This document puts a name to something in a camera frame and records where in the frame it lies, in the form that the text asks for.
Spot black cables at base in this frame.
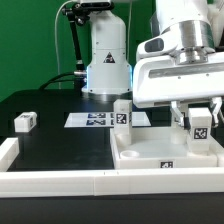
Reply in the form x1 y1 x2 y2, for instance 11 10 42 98
38 72 88 91

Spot white square table top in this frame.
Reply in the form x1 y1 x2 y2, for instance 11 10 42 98
110 127 224 169

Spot white U-shaped fence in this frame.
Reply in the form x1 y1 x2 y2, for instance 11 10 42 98
0 138 224 198

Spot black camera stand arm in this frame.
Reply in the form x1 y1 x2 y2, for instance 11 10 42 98
62 6 86 77

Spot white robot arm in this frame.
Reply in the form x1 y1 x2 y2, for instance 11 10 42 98
84 0 224 123

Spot white sheet with tags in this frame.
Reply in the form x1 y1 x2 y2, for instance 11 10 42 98
64 112 151 128

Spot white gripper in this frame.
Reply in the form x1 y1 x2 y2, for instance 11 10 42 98
133 27 224 128

